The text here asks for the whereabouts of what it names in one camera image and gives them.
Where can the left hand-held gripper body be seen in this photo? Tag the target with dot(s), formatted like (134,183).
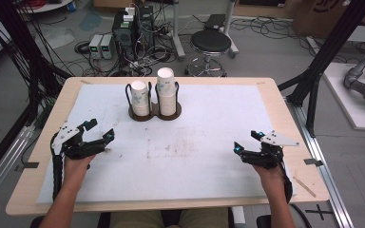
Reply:
(72,148)

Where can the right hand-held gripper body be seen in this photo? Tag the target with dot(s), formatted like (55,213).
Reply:
(267,156)

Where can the person's left hand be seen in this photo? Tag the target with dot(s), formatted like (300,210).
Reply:
(76,171)

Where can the person's right hand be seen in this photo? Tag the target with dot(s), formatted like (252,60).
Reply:
(273,180)

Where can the black tape strip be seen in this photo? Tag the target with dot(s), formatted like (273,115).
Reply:
(313,162)
(31,165)

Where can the thin wooden stick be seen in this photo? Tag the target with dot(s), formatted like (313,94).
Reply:
(304,186)

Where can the dark wooden double cup holder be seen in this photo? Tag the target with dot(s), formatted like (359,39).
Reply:
(154,114)

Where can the short stack of paper cups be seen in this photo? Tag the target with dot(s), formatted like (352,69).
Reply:
(140,96)

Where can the white table mat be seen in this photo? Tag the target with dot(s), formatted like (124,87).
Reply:
(183,164)

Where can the tall stack of paper cups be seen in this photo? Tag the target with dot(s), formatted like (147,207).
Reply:
(166,90)

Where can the grey bench power supply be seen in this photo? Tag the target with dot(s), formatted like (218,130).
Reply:
(95,46)
(106,47)

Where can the person's khaki pants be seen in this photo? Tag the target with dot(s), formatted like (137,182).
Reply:
(133,219)

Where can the black computer tower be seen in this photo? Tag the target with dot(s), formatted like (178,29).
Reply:
(145,25)
(123,34)

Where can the white floor platform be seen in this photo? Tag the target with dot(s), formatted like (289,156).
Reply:
(348,104)

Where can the black round stool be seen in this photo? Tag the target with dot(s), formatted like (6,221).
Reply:
(210,42)

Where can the white stand leg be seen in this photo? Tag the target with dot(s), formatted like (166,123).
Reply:
(231,34)
(178,31)

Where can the black flat box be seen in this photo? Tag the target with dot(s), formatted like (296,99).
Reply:
(215,21)

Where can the round white table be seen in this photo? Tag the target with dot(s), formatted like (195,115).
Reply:
(44,5)

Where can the brown cardboard box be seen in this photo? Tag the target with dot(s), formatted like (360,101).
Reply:
(326,19)

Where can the aluminium floor rail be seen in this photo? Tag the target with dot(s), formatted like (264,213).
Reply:
(323,164)
(3,167)

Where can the black metal frame post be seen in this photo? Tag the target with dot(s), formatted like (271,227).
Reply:
(323,66)

